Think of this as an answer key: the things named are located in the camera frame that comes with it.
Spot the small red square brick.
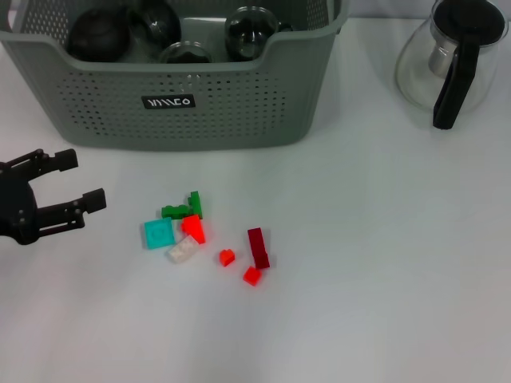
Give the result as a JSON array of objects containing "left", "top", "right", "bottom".
[{"left": 242, "top": 266, "right": 263, "bottom": 287}]

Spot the grey-green perforated storage bin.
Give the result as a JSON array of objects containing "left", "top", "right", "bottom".
[{"left": 0, "top": 0, "right": 352, "bottom": 152}]

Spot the glass teacup with black handle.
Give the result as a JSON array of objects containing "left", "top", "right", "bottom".
[
  {"left": 223, "top": 6, "right": 295, "bottom": 63},
  {"left": 159, "top": 41, "right": 215, "bottom": 65},
  {"left": 131, "top": 0, "right": 183, "bottom": 53}
]

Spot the dark green toy brick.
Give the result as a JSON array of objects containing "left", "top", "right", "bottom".
[{"left": 160, "top": 203, "right": 192, "bottom": 219}]

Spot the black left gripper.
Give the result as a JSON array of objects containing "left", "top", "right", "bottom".
[{"left": 0, "top": 148, "right": 109, "bottom": 246}]

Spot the orange-red wedge toy brick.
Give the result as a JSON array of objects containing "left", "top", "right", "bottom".
[{"left": 180, "top": 215, "right": 208, "bottom": 245}]

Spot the white toy brick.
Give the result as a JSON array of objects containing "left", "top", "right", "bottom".
[{"left": 166, "top": 235, "right": 200, "bottom": 264}]

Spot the dark clay teapot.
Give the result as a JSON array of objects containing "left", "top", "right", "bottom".
[{"left": 65, "top": 6, "right": 133, "bottom": 63}]

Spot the dark red long brick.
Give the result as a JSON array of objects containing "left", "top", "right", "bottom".
[{"left": 247, "top": 227, "right": 271, "bottom": 270}]

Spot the teal square toy plate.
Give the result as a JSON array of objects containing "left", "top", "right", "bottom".
[{"left": 142, "top": 218, "right": 176, "bottom": 251}]

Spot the glass pitcher with black handle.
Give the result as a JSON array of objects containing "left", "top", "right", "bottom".
[{"left": 394, "top": 0, "right": 509, "bottom": 129}]

